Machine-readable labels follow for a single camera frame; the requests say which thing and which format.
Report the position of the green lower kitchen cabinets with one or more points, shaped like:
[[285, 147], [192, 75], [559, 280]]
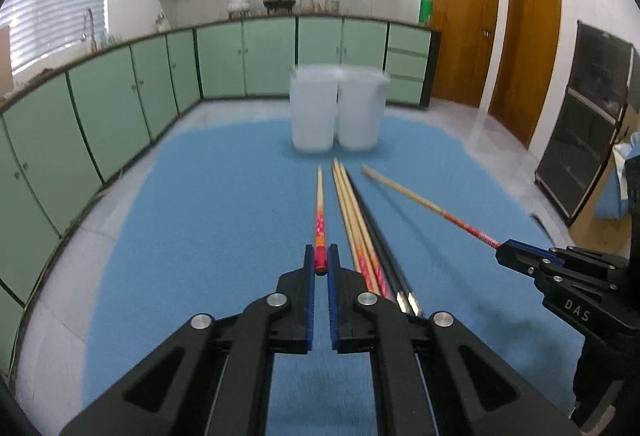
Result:
[[115, 106]]

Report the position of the green bottle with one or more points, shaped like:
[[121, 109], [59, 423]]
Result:
[[425, 11]]

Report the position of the black glass display cabinet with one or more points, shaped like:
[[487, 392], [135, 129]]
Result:
[[585, 116]]

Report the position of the wooden chopstick with red end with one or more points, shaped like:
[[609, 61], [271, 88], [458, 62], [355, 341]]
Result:
[[425, 203], [345, 211], [320, 221], [356, 221]]

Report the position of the light blue cloth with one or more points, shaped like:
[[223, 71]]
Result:
[[617, 191]]

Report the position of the brown wooden door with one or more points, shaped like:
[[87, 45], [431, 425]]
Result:
[[525, 56], [462, 21]]

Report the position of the silver kettle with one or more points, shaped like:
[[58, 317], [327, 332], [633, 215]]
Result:
[[161, 22]]

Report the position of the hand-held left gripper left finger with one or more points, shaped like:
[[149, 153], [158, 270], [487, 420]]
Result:
[[310, 306]]

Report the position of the black chopstick with silver end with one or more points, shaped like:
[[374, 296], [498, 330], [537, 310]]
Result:
[[387, 256]]

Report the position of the black wok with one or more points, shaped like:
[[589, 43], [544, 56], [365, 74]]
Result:
[[279, 4]]

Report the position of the white plastic container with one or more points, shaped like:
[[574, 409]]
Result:
[[360, 111], [312, 111]]

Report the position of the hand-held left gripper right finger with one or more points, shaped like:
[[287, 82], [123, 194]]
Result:
[[334, 306]]

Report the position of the silver kitchen faucet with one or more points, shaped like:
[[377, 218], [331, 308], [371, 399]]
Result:
[[90, 29]]

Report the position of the blue table mat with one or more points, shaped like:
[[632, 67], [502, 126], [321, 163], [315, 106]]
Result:
[[225, 216]]

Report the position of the white lidded pot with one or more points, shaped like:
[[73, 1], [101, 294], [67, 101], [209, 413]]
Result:
[[238, 4]]

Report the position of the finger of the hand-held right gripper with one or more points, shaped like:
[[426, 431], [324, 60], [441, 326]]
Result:
[[530, 248], [520, 266]]

